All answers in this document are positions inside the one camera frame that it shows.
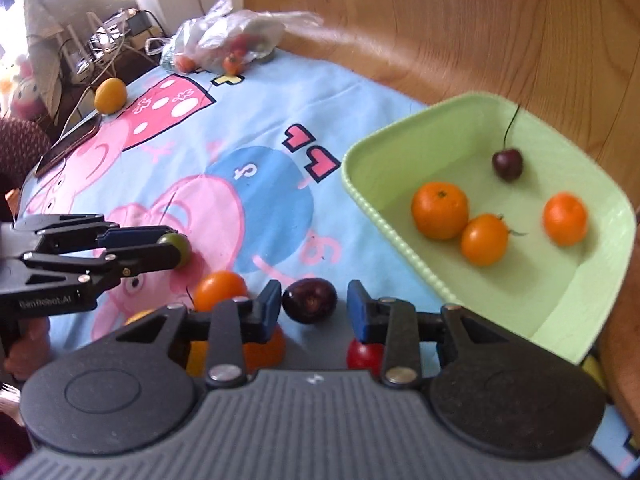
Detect wooden board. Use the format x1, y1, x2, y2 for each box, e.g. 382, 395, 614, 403
234, 0, 640, 221

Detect plush toy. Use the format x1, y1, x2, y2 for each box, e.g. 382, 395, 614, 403
7, 55, 48, 121

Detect white charger cable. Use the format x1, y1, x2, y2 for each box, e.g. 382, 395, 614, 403
120, 35, 173, 68

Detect red tomato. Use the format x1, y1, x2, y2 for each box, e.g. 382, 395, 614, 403
346, 338, 387, 376

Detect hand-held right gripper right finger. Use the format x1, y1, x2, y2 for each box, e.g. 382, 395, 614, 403
346, 280, 531, 387

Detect dark purple tomato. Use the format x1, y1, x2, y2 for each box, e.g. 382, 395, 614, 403
281, 278, 338, 325

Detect orange tomato with green stem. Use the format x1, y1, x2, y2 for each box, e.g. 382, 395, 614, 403
460, 213, 529, 267

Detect dark cherry with long stem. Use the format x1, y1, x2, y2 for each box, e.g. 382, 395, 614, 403
491, 104, 524, 183

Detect white cloth cover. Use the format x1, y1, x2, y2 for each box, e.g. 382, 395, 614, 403
22, 0, 138, 116

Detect black smartphone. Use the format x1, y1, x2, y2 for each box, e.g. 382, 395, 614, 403
34, 117, 102, 177

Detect blue cartoon pig blanket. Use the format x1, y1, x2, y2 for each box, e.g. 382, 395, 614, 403
17, 50, 640, 476

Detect person's left hand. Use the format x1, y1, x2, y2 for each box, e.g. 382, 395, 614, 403
4, 317, 53, 380

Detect light green plastic tray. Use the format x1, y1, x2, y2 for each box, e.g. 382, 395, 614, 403
341, 91, 637, 366

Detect black charger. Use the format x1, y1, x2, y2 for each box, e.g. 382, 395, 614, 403
127, 10, 161, 36

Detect cherry tomatoes inside bag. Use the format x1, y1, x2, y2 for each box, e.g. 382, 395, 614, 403
175, 32, 276, 75

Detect yellow lemon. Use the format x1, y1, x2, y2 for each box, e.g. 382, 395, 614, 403
94, 78, 128, 114

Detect maroon patterned cushion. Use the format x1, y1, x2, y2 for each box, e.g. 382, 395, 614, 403
0, 117, 52, 177

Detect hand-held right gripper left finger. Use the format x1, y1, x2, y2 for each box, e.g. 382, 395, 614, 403
95, 280, 283, 388

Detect small orange mandarin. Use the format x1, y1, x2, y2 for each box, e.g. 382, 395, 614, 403
543, 192, 589, 247

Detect clear plastic bag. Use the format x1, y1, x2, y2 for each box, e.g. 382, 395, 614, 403
145, 0, 326, 75

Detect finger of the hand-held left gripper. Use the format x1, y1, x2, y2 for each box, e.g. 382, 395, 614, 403
12, 213, 174, 251
22, 244, 183, 297

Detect large orange mandarin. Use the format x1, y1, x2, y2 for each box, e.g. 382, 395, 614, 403
411, 181, 470, 241

